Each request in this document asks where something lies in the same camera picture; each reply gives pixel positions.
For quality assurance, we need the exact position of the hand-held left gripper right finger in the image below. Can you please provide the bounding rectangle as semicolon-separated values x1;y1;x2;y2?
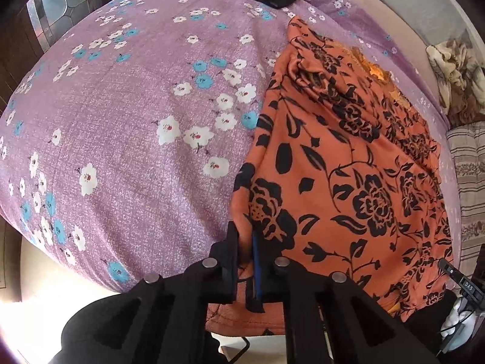
251;231;441;364

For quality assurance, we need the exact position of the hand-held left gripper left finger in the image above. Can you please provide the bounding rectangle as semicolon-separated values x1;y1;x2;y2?
51;222;241;364

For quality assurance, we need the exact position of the orange black floral garment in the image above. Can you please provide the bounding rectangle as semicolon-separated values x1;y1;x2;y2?
205;15;455;336

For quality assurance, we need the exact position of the striped floral pillow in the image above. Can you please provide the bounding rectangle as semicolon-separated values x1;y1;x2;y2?
445;121;485;278

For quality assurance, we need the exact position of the purple floral bedsheet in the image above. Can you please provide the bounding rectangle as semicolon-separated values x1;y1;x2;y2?
0;0;462;292

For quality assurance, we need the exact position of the beige floral blanket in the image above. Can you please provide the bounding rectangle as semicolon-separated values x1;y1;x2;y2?
425;40;485;125

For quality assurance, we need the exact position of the beige mattress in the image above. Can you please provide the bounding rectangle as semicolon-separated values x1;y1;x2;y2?
329;0;450;122

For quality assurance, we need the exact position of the grey blue pillow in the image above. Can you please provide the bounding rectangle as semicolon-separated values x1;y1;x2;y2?
354;0;472;52

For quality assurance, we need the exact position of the brown door with leaded glass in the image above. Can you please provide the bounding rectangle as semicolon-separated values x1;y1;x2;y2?
0;0;93;122

